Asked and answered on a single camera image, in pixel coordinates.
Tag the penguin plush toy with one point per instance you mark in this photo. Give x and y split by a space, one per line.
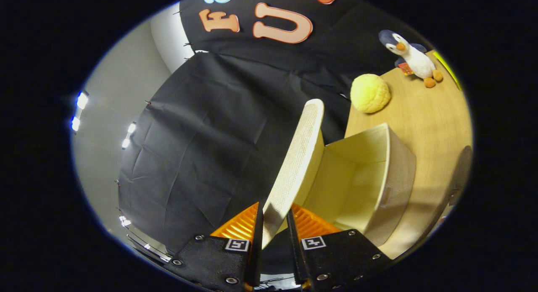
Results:
416 59

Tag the ceiling light panel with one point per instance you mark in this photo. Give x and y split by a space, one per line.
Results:
131 128
81 101

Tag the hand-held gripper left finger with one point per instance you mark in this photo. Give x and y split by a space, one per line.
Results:
257 250

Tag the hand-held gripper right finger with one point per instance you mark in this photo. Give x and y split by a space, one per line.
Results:
294 250

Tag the cream fabric storage box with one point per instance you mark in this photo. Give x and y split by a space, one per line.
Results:
357 178

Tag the brown shoe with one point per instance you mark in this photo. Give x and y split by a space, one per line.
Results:
462 170

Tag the round yellow bun plush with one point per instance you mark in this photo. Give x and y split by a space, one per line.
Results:
370 93

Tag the yellow book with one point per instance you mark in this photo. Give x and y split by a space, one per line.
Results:
449 69

